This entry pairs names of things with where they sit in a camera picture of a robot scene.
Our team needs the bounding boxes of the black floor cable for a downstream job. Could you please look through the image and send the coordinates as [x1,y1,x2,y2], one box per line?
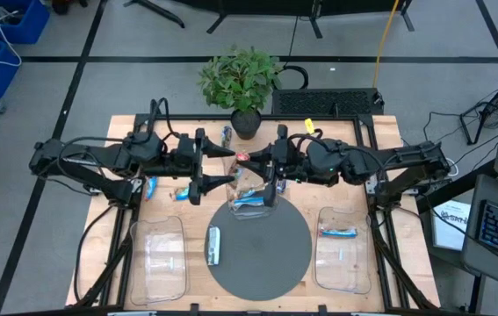
[422,109,498,155]

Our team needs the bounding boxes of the round grey woven placemat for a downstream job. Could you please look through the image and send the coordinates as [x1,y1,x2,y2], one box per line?
[204,195,314,303]

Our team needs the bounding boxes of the blue granola bar orange ends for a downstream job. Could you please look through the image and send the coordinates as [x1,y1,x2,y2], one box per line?
[170,186,191,202]

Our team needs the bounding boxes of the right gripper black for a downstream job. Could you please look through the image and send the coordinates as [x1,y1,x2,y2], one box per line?
[235,124,307,207]

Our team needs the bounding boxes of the black metal rig frame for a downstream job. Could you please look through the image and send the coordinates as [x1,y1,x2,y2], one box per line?
[66,98,441,311]

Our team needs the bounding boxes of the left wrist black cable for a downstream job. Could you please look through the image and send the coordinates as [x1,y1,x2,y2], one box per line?
[148,97,180,142]

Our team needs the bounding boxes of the black arm base cable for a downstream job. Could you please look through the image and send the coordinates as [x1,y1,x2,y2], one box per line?
[74,204,116,304]

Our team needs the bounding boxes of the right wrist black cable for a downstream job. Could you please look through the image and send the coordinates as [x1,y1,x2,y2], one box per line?
[286,128,325,153]

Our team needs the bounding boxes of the black partition screen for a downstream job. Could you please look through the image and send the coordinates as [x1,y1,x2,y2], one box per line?
[173,0,416,40]

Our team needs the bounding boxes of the green potted plant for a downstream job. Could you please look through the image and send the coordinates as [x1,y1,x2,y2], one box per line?
[198,43,284,141]

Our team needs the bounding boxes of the blue granola bar red ends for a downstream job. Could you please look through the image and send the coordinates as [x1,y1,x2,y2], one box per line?
[318,226,358,240]

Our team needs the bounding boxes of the grey keyboard tray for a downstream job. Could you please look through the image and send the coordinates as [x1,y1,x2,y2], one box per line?
[461,174,498,296]

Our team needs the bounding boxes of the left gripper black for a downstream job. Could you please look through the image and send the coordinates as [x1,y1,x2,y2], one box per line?
[173,127,236,206]

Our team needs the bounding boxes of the green and blue granola bar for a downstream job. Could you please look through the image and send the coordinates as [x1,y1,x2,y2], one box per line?
[145,176,159,201]

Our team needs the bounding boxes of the black pole stand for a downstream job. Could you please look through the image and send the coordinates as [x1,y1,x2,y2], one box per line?
[123,0,186,30]

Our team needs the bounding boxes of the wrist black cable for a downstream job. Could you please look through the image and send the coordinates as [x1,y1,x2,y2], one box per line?
[148,97,180,142]
[286,128,325,153]

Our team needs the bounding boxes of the white printed sheet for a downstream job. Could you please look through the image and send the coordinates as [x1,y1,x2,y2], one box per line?
[431,199,473,252]

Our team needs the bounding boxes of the black looped cable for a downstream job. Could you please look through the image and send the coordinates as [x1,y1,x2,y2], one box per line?
[274,17,310,91]

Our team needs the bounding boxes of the yellow hanging cable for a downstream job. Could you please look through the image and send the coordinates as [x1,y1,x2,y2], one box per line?
[372,0,401,89]

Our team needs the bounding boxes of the clear plastic bin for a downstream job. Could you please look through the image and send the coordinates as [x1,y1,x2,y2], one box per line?
[129,214,190,306]
[314,205,372,295]
[224,155,279,220]

